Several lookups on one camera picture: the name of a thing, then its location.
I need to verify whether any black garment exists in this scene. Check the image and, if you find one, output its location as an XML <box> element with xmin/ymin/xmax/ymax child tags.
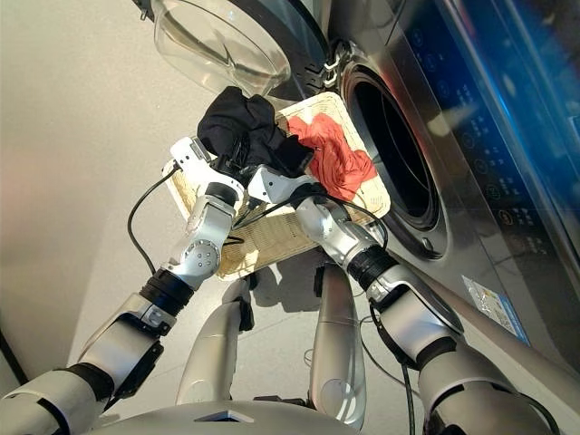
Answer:
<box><xmin>196</xmin><ymin>85</ymin><xmax>316</xmax><ymax>180</ymax></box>

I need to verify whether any orange garment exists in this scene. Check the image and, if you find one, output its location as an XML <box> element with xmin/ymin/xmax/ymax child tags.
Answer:
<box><xmin>286</xmin><ymin>112</ymin><xmax>379</xmax><ymax>203</ymax></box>

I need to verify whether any pale woven laundry basket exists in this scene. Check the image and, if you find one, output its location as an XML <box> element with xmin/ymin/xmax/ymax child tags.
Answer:
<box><xmin>161</xmin><ymin>92</ymin><xmax>392</xmax><ymax>283</ymax></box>

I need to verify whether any round glass washing machine door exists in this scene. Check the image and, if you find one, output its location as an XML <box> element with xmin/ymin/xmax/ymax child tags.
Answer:
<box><xmin>132</xmin><ymin>0</ymin><xmax>333</xmax><ymax>103</ymax></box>

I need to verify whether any grey washing machine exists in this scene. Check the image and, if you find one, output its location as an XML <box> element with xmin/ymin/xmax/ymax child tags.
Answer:
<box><xmin>289</xmin><ymin>0</ymin><xmax>580</xmax><ymax>364</ymax></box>

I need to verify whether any blue washing machine label sticker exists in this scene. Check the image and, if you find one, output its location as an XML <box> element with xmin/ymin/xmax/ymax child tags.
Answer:
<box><xmin>461</xmin><ymin>273</ymin><xmax>532</xmax><ymax>348</ymax></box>

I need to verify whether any silver robot leg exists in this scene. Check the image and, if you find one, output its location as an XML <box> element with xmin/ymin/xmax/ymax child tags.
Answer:
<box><xmin>175</xmin><ymin>275</ymin><xmax>256</xmax><ymax>405</ymax></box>
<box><xmin>309</xmin><ymin>264</ymin><xmax>369</xmax><ymax>430</ymax></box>

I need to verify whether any silver robot torso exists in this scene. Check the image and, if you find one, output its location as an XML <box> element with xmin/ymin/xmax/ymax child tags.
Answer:
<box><xmin>96</xmin><ymin>400</ymin><xmax>346</xmax><ymax>435</ymax></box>

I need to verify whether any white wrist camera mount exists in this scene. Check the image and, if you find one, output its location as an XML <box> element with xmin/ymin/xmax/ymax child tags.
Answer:
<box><xmin>169</xmin><ymin>135</ymin><xmax>247</xmax><ymax>201</ymax></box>
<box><xmin>247</xmin><ymin>164</ymin><xmax>319</xmax><ymax>206</ymax></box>

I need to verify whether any black edged wall panel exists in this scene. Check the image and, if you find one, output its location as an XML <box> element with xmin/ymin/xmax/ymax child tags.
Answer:
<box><xmin>0</xmin><ymin>324</ymin><xmax>29</xmax><ymax>387</ymax></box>

